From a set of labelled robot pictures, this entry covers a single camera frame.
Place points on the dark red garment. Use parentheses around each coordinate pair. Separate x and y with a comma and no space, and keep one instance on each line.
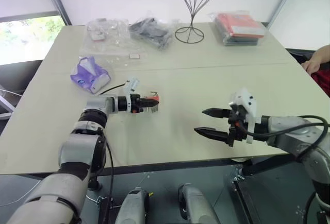
(323,81)

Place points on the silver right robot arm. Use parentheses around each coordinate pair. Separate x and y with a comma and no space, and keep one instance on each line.
(281,123)

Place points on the orange hex key holder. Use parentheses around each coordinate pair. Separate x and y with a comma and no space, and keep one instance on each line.
(155,97)

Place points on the black L-shaped hex key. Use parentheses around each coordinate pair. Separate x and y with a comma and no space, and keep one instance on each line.
(154,92)

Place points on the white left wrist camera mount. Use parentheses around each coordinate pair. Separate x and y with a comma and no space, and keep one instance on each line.
(131,83)

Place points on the bystander's bare forearm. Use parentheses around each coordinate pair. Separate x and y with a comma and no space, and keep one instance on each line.
(323,54)

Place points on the purple tissue pack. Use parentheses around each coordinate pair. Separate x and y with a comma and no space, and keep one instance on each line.
(85,74)

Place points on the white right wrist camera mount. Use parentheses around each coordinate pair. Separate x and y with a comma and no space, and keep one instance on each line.
(246,100)

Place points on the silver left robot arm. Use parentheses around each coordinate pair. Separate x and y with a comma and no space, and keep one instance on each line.
(77,149)

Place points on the black window frame post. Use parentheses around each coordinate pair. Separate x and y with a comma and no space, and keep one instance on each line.
(58,2)

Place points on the grey partition post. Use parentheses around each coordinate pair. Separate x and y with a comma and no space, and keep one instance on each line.
(283,2)

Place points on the flat clear plastic bag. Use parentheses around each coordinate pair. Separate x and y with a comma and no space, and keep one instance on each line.
(116,51)

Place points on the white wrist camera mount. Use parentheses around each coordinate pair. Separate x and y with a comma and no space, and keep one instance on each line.
(246,100)
(131,83)

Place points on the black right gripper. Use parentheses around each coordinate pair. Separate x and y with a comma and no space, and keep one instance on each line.
(237,128)

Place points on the bystander's bare hand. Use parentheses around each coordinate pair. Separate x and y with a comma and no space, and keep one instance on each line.
(312,65)

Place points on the clear bag with small items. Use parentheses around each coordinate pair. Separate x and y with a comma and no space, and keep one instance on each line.
(103,28)

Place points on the grey rounded robot leg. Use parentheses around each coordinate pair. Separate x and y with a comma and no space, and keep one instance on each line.
(196,206)
(132,206)

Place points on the window with green view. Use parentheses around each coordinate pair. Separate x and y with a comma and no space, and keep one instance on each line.
(25,38)

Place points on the grey metal frame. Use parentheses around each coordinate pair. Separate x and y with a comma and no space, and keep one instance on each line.
(6,100)

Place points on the black table crossbeam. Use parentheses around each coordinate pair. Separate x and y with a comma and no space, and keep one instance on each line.
(167,166)

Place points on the black metal floor frame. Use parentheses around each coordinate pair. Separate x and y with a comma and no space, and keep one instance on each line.
(243,200)
(104,209)

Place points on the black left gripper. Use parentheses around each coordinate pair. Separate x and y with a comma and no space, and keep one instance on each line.
(135,103)

